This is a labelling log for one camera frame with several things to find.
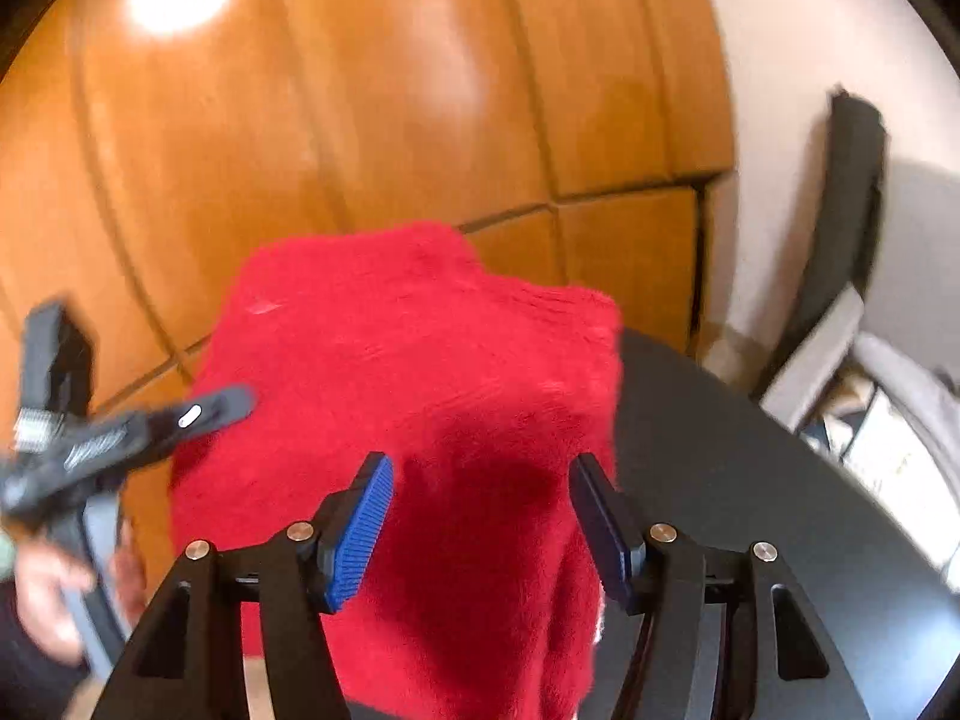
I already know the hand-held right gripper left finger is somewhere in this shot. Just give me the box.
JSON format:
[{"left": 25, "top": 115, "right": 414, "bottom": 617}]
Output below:
[{"left": 90, "top": 452, "right": 396, "bottom": 720}]

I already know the grey garment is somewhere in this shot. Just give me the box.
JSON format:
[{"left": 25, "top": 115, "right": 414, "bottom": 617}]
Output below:
[{"left": 855, "top": 334, "right": 960, "bottom": 428}]

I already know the wooden wardrobe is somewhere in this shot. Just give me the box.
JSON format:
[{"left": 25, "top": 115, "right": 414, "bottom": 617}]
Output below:
[{"left": 0, "top": 0, "right": 740, "bottom": 578}]

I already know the black padded table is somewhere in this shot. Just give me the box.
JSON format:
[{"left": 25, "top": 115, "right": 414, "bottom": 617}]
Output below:
[{"left": 585, "top": 326, "right": 960, "bottom": 720}]

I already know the grey yellow blue armchair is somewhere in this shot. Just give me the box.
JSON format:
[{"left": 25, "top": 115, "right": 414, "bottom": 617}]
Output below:
[{"left": 754, "top": 86, "right": 960, "bottom": 563}]

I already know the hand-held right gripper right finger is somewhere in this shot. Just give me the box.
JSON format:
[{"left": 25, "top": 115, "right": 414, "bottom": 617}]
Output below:
[{"left": 568, "top": 454, "right": 871, "bottom": 720}]

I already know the red knitted sweater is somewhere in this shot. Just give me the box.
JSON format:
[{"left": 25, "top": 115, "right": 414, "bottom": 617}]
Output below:
[{"left": 169, "top": 221, "right": 623, "bottom": 720}]

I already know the white printed cushion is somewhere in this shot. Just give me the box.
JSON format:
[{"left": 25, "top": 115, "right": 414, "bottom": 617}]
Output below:
[{"left": 795, "top": 375, "right": 960, "bottom": 571}]

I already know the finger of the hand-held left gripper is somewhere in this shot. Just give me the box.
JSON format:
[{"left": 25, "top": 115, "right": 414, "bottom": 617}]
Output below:
[{"left": 146, "top": 385, "right": 260, "bottom": 442}]

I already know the person's left hand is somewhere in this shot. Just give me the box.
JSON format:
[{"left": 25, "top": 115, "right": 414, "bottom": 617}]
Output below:
[{"left": 11, "top": 517, "right": 149, "bottom": 665}]

